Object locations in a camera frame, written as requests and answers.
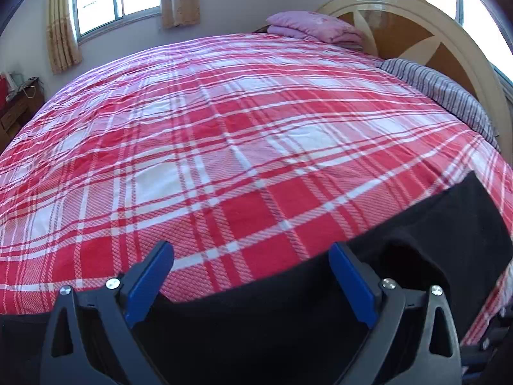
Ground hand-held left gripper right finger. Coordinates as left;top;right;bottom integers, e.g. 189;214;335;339
329;243;463;385

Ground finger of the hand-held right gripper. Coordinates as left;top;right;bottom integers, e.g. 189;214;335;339
461;305;513;385

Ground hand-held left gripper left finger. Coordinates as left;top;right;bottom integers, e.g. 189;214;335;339
40;241;175;385

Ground black pants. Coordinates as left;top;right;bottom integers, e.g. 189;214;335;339
0;170;513;385

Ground red plaid bed sheet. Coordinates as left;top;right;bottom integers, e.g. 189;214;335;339
0;32;513;346

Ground striped pillow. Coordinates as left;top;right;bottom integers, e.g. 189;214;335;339
377;58;500;151

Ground wooden desk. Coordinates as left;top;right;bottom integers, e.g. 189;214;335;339
0;78;45;141

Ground cream and wood headboard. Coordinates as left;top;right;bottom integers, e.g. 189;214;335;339
315;0;513;129

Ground folded pink quilt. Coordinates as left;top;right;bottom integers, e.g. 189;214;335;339
266;11;365;51

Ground large bright window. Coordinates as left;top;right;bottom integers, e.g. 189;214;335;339
424;0;513;71

